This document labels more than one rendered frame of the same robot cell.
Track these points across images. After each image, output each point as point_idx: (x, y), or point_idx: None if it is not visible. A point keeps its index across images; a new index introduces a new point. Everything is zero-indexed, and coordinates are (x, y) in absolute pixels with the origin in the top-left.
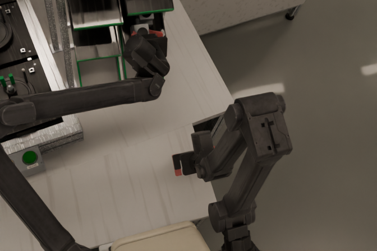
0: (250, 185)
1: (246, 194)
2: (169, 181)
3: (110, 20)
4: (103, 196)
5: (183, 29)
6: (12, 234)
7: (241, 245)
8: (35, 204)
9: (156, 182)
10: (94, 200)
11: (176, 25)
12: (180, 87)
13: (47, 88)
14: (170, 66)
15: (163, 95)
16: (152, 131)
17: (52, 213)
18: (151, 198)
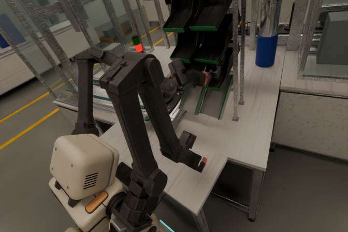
0: (122, 130)
1: (126, 142)
2: (188, 173)
3: (186, 59)
4: (158, 155)
5: (265, 114)
6: (124, 143)
7: (129, 198)
8: (84, 94)
9: (182, 168)
10: (154, 154)
11: (264, 111)
12: (237, 137)
13: (176, 101)
14: (242, 126)
15: (225, 135)
16: (204, 146)
17: (88, 104)
18: (173, 172)
